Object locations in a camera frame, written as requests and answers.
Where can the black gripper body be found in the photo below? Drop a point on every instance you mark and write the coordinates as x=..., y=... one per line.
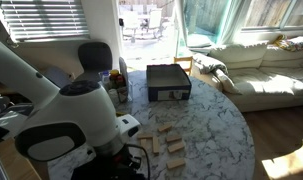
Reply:
x=104, y=168

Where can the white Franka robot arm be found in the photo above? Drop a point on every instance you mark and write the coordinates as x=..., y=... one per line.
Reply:
x=74, y=116

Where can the yellow-lid jar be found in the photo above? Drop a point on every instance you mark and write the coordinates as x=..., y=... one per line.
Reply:
x=114, y=73

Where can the light wooden block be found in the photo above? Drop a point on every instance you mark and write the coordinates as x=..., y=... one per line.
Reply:
x=173, y=138
x=156, y=145
x=175, y=163
x=143, y=144
x=176, y=147
x=164, y=127
x=144, y=136

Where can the yellow dog picture book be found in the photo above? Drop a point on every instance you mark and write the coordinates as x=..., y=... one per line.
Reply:
x=121, y=114

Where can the bottles cluster on table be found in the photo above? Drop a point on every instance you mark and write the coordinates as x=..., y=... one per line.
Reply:
x=119, y=95

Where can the red-cap bottle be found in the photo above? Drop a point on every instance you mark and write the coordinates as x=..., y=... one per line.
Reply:
x=120, y=81

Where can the blue-cap white bottle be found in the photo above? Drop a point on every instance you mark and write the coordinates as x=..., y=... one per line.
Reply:
x=106, y=79

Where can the wooden side cabinet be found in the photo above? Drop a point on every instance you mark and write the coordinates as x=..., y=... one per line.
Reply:
x=11, y=163

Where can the dark blue cardboard box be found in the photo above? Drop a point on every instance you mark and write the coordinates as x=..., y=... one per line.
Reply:
x=167, y=81

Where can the small wooden chair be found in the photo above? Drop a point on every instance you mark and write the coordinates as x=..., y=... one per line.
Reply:
x=183, y=63

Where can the white folded blanket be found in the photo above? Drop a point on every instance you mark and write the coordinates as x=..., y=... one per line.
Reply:
x=207, y=63

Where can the white patio chair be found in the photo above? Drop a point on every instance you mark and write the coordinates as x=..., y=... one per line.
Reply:
x=154, y=18
x=129, y=21

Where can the white sofa cushion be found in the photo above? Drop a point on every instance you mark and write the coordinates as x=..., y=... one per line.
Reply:
x=226, y=81

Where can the white window blinds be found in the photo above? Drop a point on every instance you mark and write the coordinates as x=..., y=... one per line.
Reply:
x=44, y=20

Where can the white sheer curtain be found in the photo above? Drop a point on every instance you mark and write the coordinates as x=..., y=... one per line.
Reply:
x=181, y=23

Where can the white sofa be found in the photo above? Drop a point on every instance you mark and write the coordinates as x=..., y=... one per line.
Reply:
x=274, y=76

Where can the colourful sofa pillow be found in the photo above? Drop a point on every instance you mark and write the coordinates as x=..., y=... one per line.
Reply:
x=294, y=43

